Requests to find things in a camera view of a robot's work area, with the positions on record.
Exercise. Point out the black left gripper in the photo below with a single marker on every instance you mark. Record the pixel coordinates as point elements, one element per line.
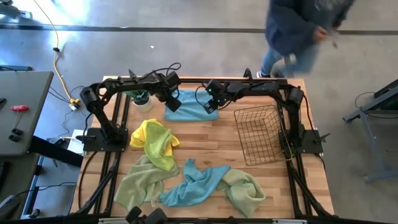
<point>163,92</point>

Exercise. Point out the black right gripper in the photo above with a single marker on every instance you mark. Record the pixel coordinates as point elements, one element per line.
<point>230,91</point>

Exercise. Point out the blue smooth microfiber towel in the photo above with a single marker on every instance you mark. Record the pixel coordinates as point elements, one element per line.
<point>189,112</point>

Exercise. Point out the yellow microfiber towel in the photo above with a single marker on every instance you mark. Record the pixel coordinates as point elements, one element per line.
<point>136,137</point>

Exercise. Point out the pale green microfiber towel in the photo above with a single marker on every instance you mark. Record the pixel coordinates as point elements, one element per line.
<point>245,193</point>
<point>140,186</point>

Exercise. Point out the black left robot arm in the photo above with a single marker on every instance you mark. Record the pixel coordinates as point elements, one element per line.
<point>130,83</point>

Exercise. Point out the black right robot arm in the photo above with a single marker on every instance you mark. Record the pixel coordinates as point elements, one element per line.
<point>270,86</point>

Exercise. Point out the teal textured microfiber towel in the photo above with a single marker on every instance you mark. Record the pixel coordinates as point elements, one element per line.
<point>196,186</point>

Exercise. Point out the potted snake plant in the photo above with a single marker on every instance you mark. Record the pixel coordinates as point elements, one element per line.
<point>143,101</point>

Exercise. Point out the white flat box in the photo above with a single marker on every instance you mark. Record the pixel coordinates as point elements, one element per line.
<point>74,144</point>

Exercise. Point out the person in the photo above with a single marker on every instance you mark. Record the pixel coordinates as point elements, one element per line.
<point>289,28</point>

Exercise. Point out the person's hand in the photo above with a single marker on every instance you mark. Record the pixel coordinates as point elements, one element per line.
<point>320,34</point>

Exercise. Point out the grey side table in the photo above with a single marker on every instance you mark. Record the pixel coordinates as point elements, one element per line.
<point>28,93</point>

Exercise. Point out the black cylindrical socket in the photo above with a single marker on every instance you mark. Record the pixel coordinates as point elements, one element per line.
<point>17,131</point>
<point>14,138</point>

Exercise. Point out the grey metal stand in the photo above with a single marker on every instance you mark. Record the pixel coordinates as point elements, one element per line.
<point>382,175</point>

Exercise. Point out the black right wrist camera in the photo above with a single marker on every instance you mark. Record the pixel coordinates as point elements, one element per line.
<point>214,85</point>

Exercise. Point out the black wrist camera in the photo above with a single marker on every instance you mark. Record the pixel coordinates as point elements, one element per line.
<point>214,85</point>
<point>174,79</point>

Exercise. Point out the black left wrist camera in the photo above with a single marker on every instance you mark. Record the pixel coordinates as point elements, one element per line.
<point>174,79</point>

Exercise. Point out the black aluminium table frame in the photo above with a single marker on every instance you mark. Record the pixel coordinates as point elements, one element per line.
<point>192,80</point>

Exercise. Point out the black table-level camera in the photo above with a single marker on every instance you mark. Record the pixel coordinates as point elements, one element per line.
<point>155,216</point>

